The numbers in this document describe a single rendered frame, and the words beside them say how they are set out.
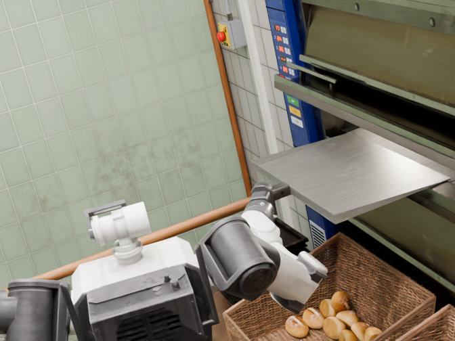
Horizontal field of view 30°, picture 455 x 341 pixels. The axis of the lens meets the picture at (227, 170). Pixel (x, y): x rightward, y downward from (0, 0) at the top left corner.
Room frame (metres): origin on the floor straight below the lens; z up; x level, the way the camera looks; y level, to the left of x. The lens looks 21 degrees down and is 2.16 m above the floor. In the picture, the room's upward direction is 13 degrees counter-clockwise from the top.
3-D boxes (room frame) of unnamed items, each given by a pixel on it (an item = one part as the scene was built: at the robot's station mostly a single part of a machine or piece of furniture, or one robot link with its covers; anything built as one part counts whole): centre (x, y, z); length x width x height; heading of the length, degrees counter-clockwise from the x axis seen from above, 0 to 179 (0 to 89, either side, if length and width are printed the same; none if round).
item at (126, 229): (1.58, 0.23, 1.47); 0.10 x 0.07 x 0.09; 97
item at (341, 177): (2.29, -0.33, 1.19); 0.55 x 0.36 x 0.03; 17
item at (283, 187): (2.22, -0.11, 1.20); 0.09 x 0.04 x 0.03; 107
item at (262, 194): (2.12, -0.07, 1.20); 0.12 x 0.10 x 0.13; 163
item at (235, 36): (3.20, -0.14, 1.46); 0.10 x 0.07 x 0.10; 17
